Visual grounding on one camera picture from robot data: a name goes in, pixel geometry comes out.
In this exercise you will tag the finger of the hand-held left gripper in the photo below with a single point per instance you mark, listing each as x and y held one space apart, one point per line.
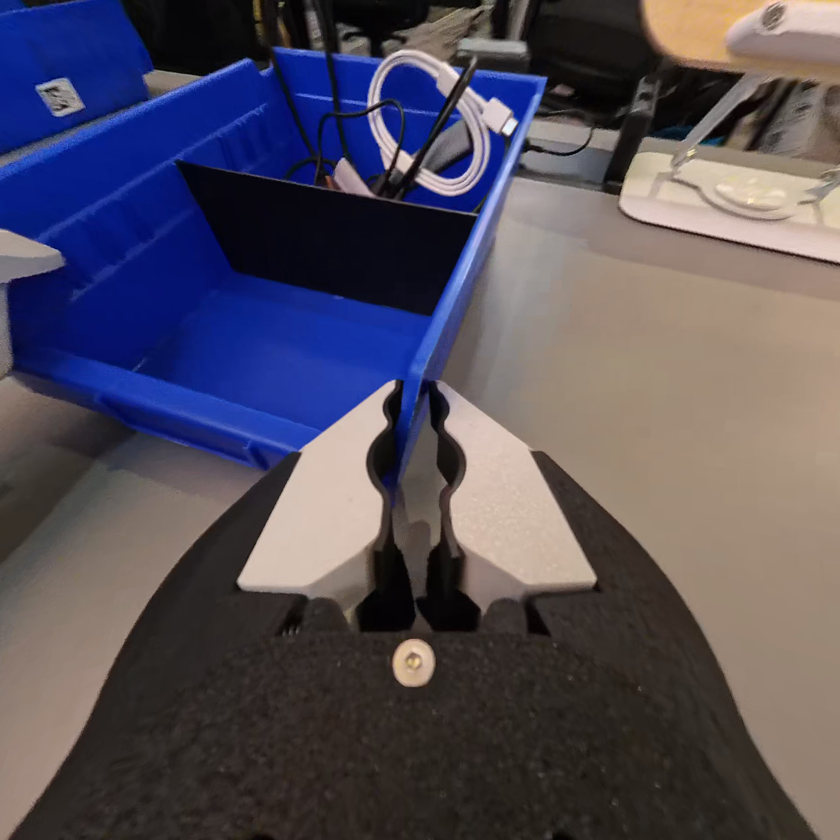
26 256

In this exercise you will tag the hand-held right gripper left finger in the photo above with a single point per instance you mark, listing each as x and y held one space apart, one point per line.
315 518

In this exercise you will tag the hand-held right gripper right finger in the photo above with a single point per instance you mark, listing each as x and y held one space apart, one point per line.
518 518

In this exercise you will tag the blue plastic bin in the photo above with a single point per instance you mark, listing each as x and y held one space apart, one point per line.
262 341

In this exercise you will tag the blue bin white sticker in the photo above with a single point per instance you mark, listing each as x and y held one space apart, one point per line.
98 39

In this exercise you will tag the black bin divider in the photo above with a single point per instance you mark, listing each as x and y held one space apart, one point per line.
328 243

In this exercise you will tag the black stylus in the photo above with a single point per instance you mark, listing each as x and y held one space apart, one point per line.
431 124

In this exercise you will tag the white mounted device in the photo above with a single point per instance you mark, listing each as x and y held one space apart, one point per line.
787 33

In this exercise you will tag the black desk post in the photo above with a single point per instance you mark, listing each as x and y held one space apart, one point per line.
633 131

